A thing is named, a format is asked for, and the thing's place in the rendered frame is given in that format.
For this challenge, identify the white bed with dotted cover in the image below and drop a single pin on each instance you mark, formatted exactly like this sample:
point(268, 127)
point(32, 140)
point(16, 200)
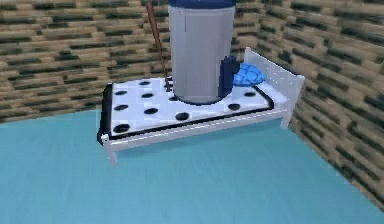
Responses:
point(150, 103)

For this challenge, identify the grey bin with blue lid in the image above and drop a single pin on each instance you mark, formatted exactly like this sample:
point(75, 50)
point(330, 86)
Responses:
point(200, 50)

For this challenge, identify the blue quilted pillow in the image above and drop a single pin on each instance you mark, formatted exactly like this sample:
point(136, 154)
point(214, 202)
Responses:
point(248, 75)

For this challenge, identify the brown wooden bat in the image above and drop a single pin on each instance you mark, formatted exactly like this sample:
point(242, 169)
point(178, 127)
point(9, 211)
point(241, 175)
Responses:
point(156, 36)

